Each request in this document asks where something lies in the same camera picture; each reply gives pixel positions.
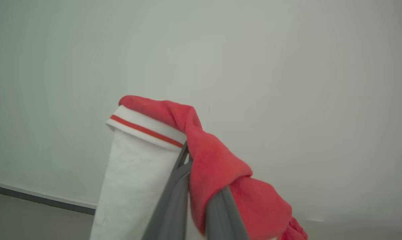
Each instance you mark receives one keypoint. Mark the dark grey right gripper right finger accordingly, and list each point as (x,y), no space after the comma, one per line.
(222,220)

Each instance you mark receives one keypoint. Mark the red fleece garment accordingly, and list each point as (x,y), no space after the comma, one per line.
(214,163)

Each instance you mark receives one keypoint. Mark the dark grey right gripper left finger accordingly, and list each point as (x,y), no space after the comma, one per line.
(170,206)

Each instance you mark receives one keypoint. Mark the white garment with red stripe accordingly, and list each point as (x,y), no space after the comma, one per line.
(134,180)

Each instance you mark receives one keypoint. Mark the white and grey baseboard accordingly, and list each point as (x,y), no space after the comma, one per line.
(40,197)

